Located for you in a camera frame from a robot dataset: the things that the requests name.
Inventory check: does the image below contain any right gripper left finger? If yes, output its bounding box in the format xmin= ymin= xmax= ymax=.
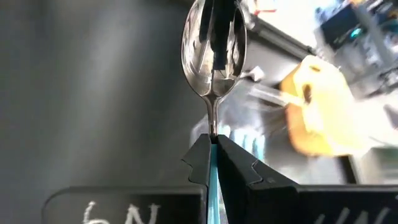
xmin=42 ymin=133 xmax=212 ymax=224

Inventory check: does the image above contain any spoon with blue handle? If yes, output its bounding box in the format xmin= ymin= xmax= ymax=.
xmin=181 ymin=0 xmax=248 ymax=224

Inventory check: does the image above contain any yellow plastic bin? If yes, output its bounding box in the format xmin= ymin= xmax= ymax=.
xmin=279 ymin=55 xmax=366 ymax=157

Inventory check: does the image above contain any black computer tower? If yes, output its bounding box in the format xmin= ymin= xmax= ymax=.
xmin=315 ymin=2 xmax=366 ymax=50

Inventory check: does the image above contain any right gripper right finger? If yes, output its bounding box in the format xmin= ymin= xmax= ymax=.
xmin=216 ymin=134 xmax=398 ymax=224

